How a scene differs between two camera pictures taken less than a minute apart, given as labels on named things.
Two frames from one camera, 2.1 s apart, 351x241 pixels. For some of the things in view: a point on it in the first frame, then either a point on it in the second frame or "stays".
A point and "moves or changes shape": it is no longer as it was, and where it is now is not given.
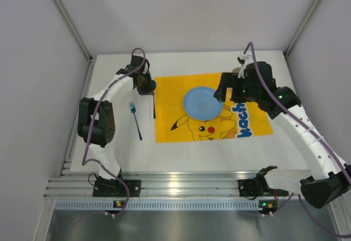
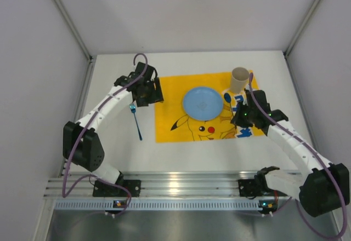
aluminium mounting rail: (154, 184) stays
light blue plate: (200, 103) stays
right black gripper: (234, 88) to (241, 118)
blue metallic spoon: (153, 86) moves or changes shape
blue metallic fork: (133, 110) stays
